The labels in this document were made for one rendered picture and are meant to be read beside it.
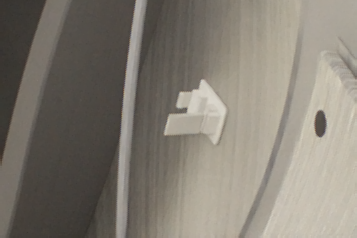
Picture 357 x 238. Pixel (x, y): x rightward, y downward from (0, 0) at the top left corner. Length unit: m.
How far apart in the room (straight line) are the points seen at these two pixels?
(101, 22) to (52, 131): 0.06
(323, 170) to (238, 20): 0.10
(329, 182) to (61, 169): 0.21
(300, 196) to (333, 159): 0.03
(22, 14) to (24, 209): 0.85
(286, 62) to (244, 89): 0.04
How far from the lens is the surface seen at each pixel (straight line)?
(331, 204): 0.85
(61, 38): 0.98
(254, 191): 0.92
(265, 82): 0.92
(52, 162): 1.02
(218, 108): 0.94
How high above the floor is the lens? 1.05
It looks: 5 degrees down
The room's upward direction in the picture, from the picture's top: 3 degrees clockwise
